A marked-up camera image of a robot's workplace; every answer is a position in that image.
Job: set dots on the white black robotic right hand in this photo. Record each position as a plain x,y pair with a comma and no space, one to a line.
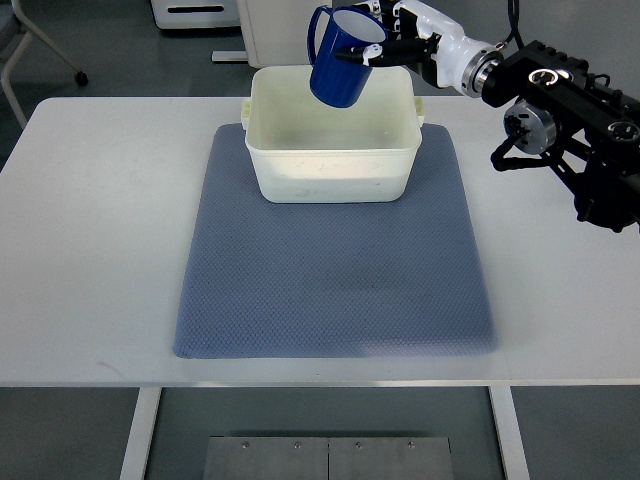
431,44

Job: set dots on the blue enamel mug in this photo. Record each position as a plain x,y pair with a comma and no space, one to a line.
336,40

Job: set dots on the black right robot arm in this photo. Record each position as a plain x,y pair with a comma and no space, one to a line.
564,117

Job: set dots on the white plastic box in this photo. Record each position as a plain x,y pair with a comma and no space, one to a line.
304,151

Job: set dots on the white appliance with slot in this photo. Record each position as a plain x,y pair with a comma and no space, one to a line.
194,14

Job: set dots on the blue textured mat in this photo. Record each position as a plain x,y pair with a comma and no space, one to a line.
267,280

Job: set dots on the white chair with casters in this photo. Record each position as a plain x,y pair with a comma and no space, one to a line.
17,33

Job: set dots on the metal floor plate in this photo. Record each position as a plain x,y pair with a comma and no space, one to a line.
328,458

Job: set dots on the white cabinet pedestal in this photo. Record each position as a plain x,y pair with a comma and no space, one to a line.
274,33

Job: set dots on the white table frame legs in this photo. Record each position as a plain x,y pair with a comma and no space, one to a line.
502,404

